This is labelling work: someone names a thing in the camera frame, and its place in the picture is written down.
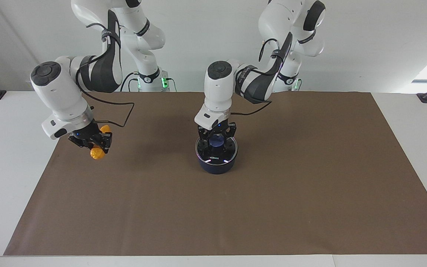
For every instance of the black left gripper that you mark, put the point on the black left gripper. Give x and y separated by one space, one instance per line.
218 128

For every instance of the glass lid purple knob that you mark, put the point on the glass lid purple knob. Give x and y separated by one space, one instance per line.
216 157

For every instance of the white wall socket box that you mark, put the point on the white wall socket box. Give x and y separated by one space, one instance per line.
31 85

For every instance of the brown table mat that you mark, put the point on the brown table mat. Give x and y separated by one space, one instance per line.
235 215

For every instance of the yellow toy corn cob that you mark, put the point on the yellow toy corn cob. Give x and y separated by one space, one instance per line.
97 153

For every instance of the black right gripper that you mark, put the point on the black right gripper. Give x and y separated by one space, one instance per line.
87 135

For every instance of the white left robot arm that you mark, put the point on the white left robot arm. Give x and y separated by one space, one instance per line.
219 89

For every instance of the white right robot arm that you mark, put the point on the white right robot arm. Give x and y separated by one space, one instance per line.
59 92

